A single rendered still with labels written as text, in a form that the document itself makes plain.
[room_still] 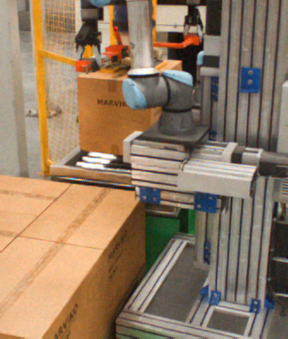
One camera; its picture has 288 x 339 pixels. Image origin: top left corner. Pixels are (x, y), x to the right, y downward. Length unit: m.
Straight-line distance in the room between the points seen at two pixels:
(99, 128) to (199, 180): 1.03
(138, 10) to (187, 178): 0.62
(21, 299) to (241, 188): 0.86
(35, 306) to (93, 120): 1.21
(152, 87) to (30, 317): 0.89
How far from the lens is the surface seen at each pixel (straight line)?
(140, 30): 1.99
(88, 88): 2.86
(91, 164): 3.18
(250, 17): 2.13
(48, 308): 1.99
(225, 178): 1.96
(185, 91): 2.06
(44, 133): 4.41
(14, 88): 3.82
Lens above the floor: 1.69
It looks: 20 degrees down
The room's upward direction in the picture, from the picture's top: straight up
